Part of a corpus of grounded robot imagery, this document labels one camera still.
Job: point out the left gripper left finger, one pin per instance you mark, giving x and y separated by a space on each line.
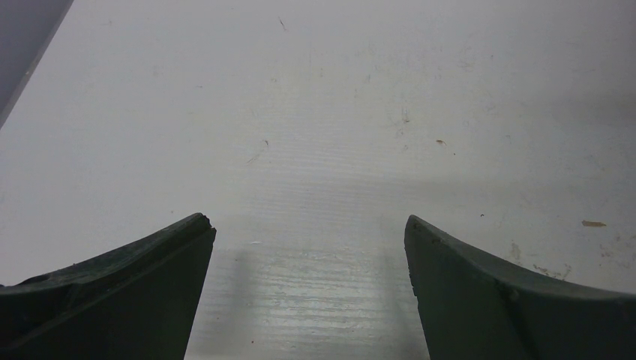
137 301

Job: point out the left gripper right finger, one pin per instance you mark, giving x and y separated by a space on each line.
474 305

